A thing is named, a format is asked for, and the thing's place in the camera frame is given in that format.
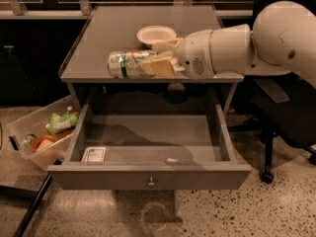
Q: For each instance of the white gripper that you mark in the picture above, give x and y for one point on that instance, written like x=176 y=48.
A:
x=194 y=53

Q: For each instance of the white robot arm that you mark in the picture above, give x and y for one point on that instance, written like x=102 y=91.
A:
x=283 y=35

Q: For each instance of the open grey top drawer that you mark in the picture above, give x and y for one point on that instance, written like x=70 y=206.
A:
x=189 y=151

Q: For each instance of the white card in drawer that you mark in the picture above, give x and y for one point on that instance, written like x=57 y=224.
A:
x=94 y=154

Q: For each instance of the round metal drawer knob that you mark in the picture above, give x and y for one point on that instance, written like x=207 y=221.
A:
x=151 y=183

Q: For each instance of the white paper bowl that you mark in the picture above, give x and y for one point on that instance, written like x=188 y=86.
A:
x=152 y=34

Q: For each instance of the grey cabinet desk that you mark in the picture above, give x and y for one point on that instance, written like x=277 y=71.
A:
x=114 y=28

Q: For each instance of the black office chair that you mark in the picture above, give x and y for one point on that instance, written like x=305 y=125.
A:
x=281 y=105

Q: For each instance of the green snack pouch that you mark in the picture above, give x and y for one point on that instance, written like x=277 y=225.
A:
x=61 y=122

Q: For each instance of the clear plastic storage bin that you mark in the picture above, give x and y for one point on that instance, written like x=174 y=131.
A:
x=35 y=123

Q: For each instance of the orange round object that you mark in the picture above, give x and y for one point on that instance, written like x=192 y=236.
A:
x=42 y=142

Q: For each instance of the small green-lidded item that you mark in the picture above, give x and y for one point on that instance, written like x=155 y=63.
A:
x=29 y=139

